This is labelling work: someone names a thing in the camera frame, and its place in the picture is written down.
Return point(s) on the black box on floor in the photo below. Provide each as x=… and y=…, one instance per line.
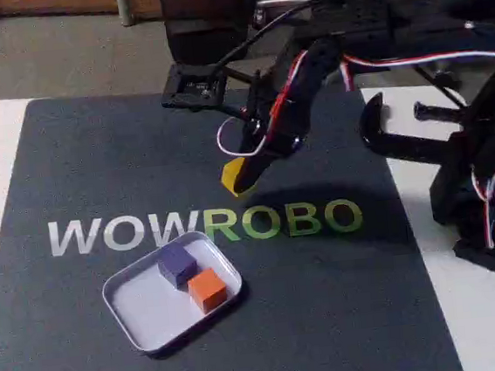
x=198, y=41

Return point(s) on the yellow cube block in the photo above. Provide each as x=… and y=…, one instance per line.
x=230, y=176

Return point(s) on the orange cube block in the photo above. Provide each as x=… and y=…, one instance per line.
x=207, y=292

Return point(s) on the grey metal furniture leg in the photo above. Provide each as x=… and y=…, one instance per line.
x=125, y=6

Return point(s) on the black square camera board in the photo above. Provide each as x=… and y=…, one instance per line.
x=194, y=87

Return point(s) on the black table clamp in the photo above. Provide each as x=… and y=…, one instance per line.
x=392, y=141

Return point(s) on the pale metal rectangular tray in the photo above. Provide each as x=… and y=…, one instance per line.
x=146, y=318

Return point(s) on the black WOWROBO printed mat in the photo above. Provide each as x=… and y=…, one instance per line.
x=96, y=165

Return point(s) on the purple cube block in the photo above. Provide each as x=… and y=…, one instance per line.
x=176, y=262

